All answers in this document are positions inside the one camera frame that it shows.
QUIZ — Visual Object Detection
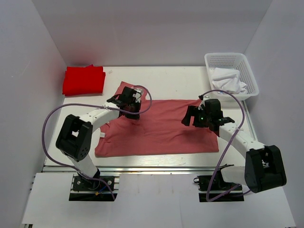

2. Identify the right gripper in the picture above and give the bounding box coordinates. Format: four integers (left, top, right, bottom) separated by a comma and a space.
182, 105, 212, 128

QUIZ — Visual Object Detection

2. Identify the pink t-shirt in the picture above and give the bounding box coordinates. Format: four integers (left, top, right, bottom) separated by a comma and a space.
94, 81, 219, 158

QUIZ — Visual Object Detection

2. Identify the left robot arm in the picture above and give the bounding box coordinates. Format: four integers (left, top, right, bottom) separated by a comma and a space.
56, 86, 143, 190

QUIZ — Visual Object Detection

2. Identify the white t-shirt in basket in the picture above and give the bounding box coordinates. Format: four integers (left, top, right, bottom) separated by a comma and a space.
211, 67, 247, 94

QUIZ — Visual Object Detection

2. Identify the white plastic basket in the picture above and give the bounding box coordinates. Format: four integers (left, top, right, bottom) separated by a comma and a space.
204, 52, 259, 101

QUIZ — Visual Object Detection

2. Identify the folded red t-shirt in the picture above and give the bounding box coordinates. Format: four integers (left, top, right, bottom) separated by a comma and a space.
62, 65, 106, 96

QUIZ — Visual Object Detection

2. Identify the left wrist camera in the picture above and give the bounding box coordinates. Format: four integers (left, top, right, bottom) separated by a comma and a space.
133, 88, 144, 96

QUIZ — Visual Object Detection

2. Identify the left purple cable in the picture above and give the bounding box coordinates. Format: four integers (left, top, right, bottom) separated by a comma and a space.
42, 85, 152, 201

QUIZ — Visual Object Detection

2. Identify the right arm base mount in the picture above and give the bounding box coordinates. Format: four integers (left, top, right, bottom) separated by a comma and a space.
193, 175, 244, 203

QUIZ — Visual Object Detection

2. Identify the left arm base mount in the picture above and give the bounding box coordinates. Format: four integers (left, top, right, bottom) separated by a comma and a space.
69, 175, 115, 202

